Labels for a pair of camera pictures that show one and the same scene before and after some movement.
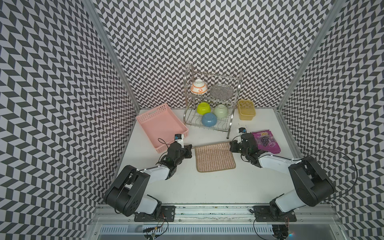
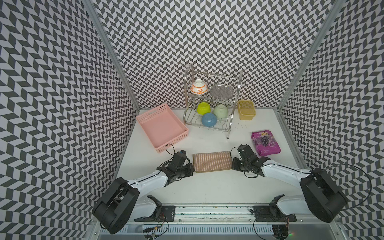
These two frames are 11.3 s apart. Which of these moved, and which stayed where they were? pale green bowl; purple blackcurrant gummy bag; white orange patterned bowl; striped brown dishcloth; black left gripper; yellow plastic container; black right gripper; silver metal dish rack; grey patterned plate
Moved: black right gripper; black left gripper; striped brown dishcloth
Stayed: white orange patterned bowl; grey patterned plate; silver metal dish rack; pale green bowl; yellow plastic container; purple blackcurrant gummy bag
